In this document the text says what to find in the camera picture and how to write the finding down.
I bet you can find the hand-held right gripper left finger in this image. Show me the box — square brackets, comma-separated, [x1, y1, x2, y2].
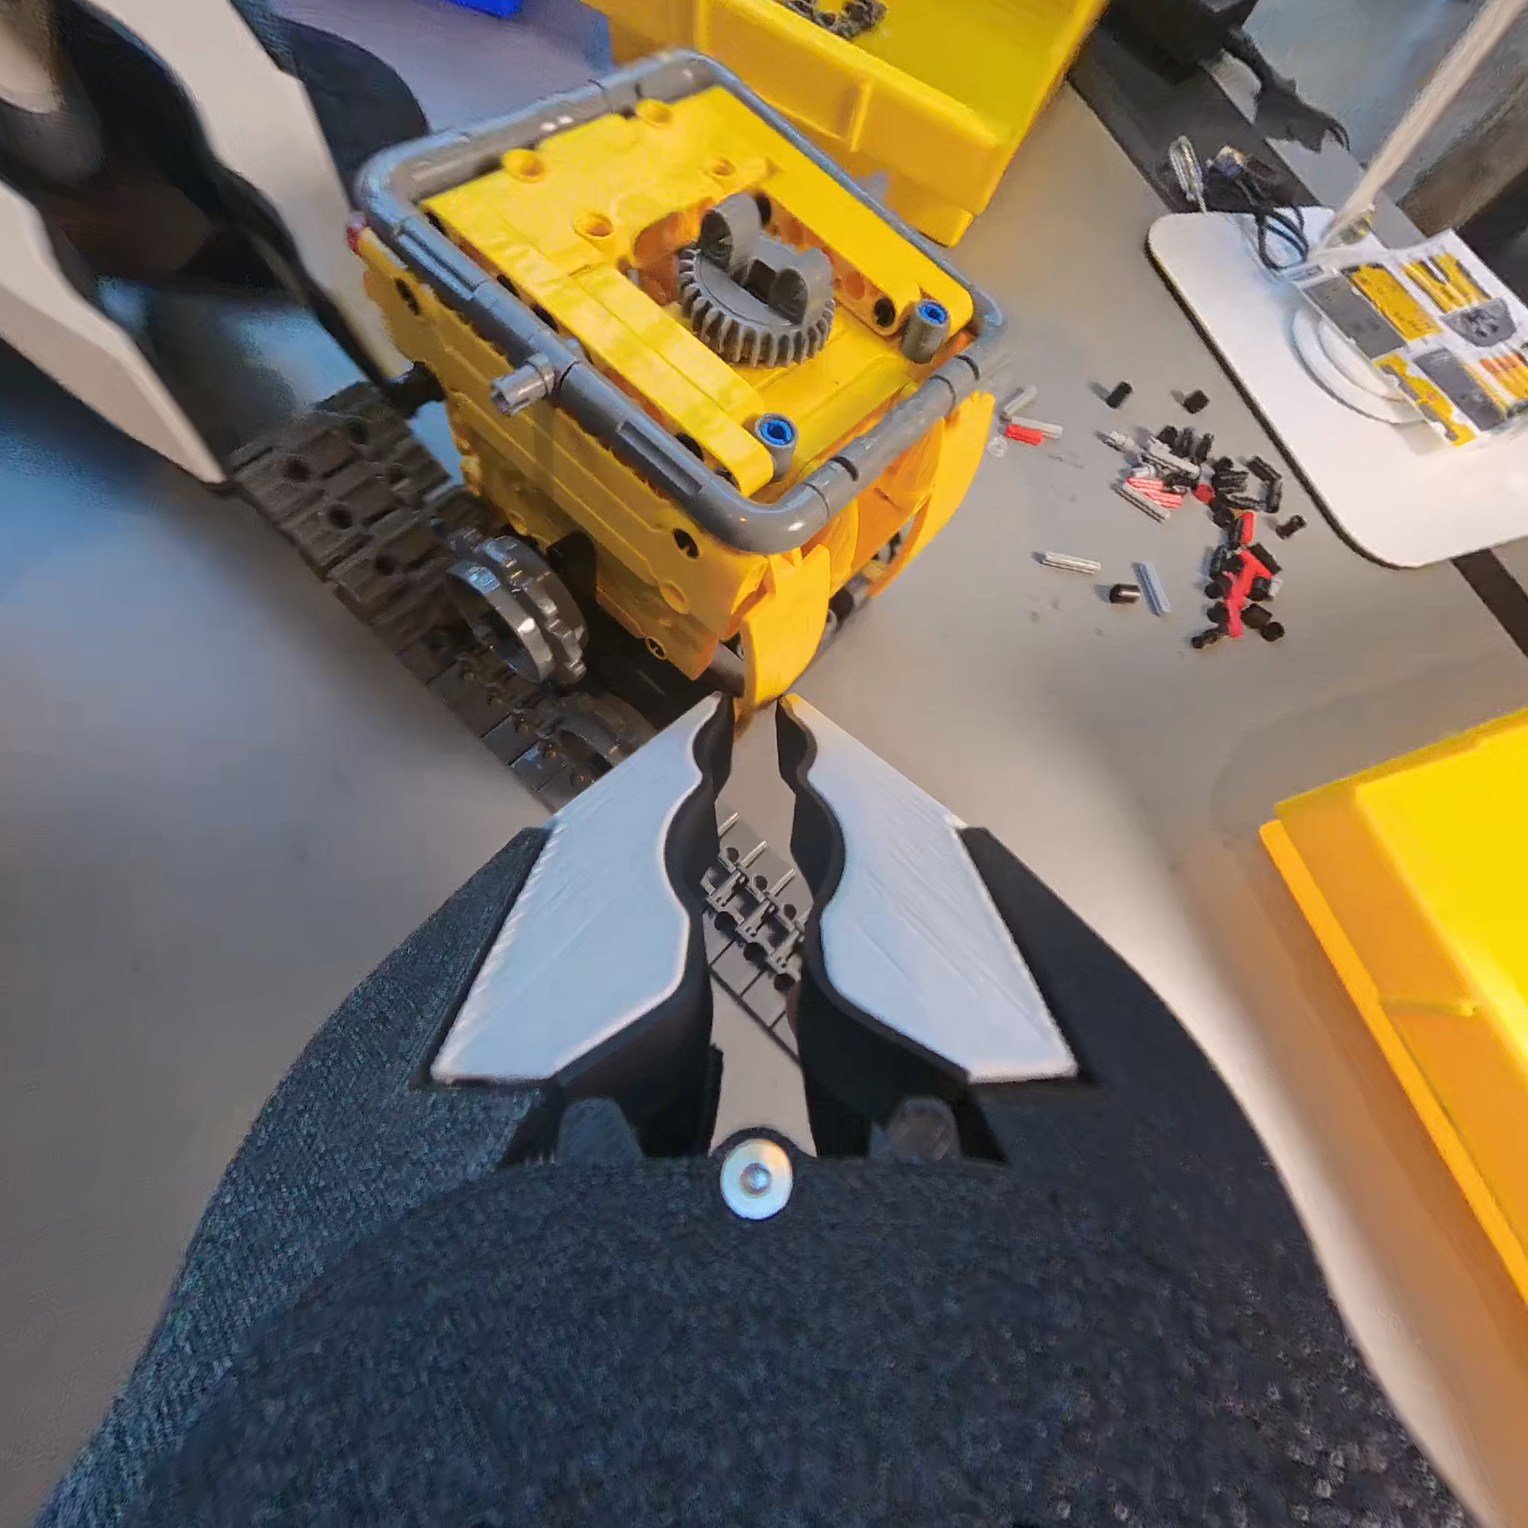
[430, 694, 736, 1156]

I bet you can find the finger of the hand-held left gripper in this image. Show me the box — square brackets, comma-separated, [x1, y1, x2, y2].
[88, 0, 399, 376]
[0, 178, 232, 487]

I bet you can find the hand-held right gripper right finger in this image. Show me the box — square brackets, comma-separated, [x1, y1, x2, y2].
[777, 700, 1081, 1156]

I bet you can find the grey toy track chain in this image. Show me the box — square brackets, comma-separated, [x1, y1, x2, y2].
[228, 381, 816, 1051]

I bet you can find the black yellow toy brick vehicle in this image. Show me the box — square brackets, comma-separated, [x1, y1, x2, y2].
[346, 50, 1010, 718]

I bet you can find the light grey desk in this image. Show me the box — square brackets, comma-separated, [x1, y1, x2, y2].
[0, 0, 1528, 1528]

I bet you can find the yellow plastic bin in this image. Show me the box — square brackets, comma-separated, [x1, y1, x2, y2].
[586, 0, 1107, 245]
[1260, 707, 1528, 1302]

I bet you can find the cluster of small brick parts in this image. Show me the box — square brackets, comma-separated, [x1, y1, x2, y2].
[1105, 418, 1309, 651]

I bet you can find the white base board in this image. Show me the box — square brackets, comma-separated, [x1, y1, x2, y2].
[1147, 209, 1528, 567]

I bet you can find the yellow black printed sheet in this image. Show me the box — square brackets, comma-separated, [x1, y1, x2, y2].
[1296, 232, 1528, 445]

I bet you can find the black power adapter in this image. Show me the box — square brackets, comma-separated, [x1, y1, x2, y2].
[1110, 0, 1350, 150]

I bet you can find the wooden booklet stand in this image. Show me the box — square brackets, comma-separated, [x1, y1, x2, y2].
[1325, 0, 1528, 252]

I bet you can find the black cable with plug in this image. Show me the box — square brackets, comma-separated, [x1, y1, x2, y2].
[1170, 134, 1318, 272]

